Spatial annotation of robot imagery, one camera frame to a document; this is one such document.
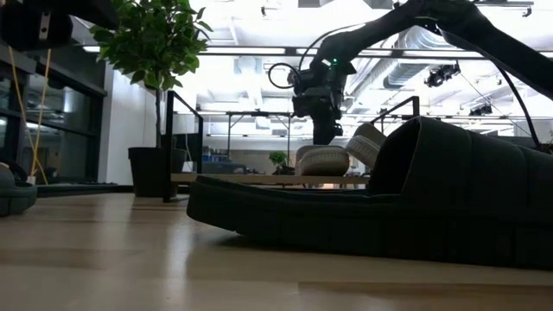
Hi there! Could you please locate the wooden shelf with black frame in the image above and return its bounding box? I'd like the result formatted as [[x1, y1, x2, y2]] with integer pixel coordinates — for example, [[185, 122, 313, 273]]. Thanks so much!
[[162, 89, 422, 204]]

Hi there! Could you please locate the small green potted plant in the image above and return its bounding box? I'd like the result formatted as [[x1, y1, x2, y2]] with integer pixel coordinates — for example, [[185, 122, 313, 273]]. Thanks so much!
[[268, 150, 289, 175]]

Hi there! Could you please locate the black metal workbench frame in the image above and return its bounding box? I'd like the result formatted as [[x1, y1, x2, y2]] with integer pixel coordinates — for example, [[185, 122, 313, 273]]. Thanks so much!
[[224, 110, 293, 170]]

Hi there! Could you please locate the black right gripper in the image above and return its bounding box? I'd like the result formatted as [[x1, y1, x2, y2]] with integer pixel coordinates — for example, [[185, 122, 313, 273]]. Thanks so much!
[[292, 61, 358, 146]]

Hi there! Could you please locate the leafy green plant black pot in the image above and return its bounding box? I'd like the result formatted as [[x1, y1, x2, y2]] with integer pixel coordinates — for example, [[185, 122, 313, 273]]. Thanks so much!
[[89, 0, 213, 199]]

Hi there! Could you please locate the black looped wrist cable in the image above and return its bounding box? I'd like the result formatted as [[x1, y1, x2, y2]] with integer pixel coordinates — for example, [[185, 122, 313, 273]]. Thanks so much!
[[267, 61, 304, 91]]

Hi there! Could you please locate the black framed glass partition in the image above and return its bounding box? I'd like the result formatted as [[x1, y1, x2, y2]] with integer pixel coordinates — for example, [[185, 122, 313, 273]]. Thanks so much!
[[0, 41, 108, 185]]

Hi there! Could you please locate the yellow cable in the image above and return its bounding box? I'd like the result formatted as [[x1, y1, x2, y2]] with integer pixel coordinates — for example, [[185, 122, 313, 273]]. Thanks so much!
[[7, 46, 54, 186]]

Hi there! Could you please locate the long black arm cable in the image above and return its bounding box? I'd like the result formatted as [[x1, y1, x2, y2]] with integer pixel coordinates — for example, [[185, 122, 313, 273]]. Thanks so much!
[[431, 25, 542, 149]]

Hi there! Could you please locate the black rubber slide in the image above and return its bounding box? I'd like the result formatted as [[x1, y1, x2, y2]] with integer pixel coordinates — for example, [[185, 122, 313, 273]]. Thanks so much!
[[186, 115, 553, 272], [0, 162, 39, 218]]

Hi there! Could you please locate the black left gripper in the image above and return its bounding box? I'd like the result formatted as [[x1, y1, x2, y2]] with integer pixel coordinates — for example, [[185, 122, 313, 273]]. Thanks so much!
[[0, 0, 120, 52]]

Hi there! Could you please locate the long ceiling light strip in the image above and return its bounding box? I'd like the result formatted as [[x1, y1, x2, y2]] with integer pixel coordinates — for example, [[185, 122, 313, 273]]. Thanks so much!
[[80, 44, 553, 61]]

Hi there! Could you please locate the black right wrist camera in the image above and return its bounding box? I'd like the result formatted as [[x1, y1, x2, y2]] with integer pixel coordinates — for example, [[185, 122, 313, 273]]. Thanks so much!
[[286, 65, 309, 94]]

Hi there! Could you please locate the black ceiling spotlight cluster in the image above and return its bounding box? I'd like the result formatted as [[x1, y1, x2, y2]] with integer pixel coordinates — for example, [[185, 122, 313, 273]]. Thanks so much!
[[424, 61, 461, 89], [468, 102, 493, 117]]

